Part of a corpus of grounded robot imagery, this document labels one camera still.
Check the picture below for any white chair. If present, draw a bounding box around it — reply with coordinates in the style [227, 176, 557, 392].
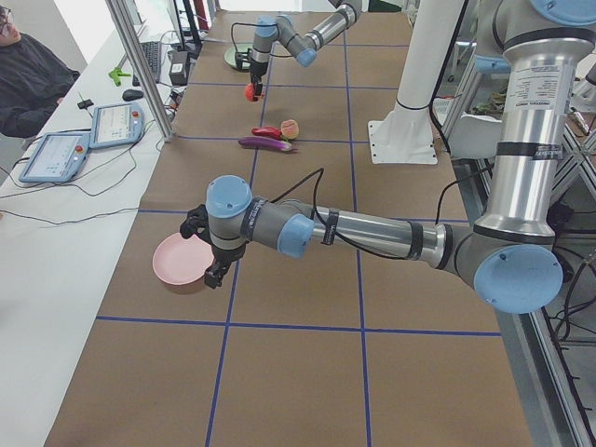
[448, 114, 503, 159]

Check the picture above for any black computer mouse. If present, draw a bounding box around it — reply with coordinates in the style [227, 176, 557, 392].
[121, 88, 144, 102]

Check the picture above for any seated person in black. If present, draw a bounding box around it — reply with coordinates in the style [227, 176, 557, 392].
[1, 7, 80, 139]

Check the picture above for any near teach pendant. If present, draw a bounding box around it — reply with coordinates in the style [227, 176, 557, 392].
[19, 132, 89, 183]

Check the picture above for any green clamp tool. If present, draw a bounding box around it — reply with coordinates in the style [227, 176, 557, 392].
[108, 67, 131, 87]

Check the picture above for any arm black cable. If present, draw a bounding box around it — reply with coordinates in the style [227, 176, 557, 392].
[230, 21, 299, 60]
[269, 167, 494, 262]

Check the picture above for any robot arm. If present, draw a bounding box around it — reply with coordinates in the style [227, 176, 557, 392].
[244, 0, 362, 102]
[197, 1, 595, 314]

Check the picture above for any purple eggplant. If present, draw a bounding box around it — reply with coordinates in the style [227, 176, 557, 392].
[237, 136, 296, 153]

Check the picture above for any red apple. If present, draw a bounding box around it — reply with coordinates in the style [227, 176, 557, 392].
[244, 83, 258, 102]

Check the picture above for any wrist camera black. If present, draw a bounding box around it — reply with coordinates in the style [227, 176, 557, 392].
[179, 204, 211, 244]
[234, 52, 251, 72]

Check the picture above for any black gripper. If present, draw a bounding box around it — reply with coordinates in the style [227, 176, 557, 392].
[250, 61, 265, 101]
[203, 243, 246, 290]

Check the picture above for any peach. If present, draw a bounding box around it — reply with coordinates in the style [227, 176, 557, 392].
[280, 119, 300, 141]

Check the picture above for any pink plate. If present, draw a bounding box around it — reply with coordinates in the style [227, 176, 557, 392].
[152, 233, 213, 286]

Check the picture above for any green plate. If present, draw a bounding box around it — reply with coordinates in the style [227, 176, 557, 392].
[223, 43, 252, 70]

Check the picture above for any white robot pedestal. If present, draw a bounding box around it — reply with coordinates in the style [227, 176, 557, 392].
[368, 0, 467, 165]

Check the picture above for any teach pendant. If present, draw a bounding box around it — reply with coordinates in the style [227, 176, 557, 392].
[19, 132, 89, 183]
[89, 102, 144, 149]

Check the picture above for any aluminium frame post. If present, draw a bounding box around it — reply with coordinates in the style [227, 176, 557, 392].
[105, 0, 174, 142]

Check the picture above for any red chili pepper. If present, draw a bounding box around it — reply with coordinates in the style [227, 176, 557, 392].
[251, 127, 283, 140]

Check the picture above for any far teach pendant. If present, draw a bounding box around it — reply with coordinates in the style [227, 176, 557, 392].
[89, 102, 144, 149]

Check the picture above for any black power adapter box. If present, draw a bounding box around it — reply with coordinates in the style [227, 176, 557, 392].
[169, 51, 189, 87]

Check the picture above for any black keyboard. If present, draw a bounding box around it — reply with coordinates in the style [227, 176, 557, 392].
[140, 41, 162, 84]

